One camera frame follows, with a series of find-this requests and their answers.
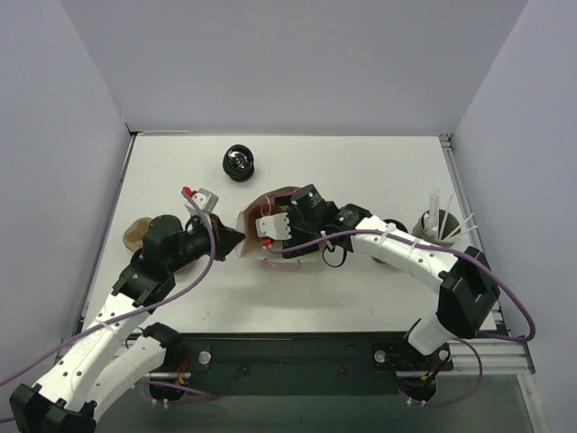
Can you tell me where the pink cream paper bag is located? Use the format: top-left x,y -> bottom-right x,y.
235,186 -> 320,272

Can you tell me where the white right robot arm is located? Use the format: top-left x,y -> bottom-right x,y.
282,184 -> 500,368

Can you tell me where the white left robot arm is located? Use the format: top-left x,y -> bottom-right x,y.
9,214 -> 245,432

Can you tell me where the brown cardboard cup carrier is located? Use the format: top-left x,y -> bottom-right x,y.
123,217 -> 195,276

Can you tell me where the stack of black cup lids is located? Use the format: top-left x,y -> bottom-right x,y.
222,144 -> 255,182

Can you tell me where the grey cylindrical utensil holder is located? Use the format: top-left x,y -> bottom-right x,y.
411,209 -> 463,247

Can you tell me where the white plastic fork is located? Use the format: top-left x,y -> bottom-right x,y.
438,193 -> 454,240

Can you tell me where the white plastic spoon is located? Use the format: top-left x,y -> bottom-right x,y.
444,213 -> 475,242

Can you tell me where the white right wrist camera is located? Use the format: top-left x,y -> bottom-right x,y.
255,213 -> 292,241

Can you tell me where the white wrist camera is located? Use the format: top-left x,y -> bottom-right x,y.
182,187 -> 219,217
255,213 -> 292,241

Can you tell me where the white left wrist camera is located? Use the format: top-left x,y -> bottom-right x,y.
182,187 -> 219,217

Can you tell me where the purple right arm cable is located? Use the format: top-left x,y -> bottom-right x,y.
261,227 -> 537,407

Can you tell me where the aluminium frame rail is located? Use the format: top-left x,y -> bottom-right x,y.
58,336 -> 536,375

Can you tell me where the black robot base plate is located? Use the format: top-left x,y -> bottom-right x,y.
145,332 -> 453,401

